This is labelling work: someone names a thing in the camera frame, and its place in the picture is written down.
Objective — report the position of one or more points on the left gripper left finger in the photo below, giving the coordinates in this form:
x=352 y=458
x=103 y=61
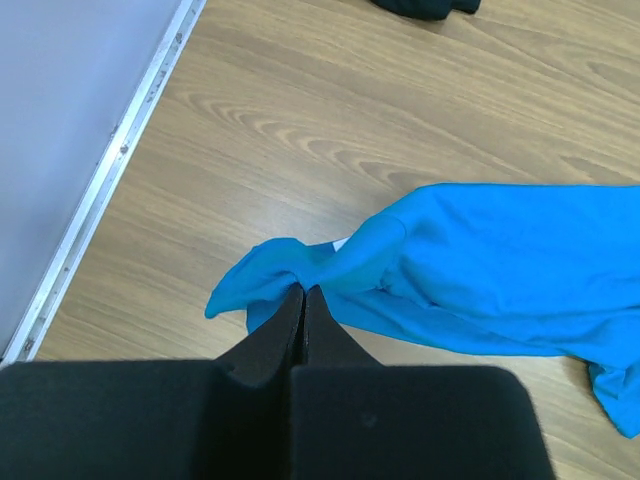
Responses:
x=262 y=360

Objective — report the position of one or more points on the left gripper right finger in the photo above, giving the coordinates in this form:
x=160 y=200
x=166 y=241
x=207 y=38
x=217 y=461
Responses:
x=322 y=342

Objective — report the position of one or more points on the blue t shirt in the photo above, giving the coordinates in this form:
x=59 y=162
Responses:
x=479 y=269

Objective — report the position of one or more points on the white table edge trim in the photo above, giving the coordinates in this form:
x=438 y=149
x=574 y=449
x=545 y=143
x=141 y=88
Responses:
x=79 y=83

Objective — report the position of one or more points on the folded black t shirt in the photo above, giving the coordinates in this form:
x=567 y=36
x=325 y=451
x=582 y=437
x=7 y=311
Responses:
x=427 y=10

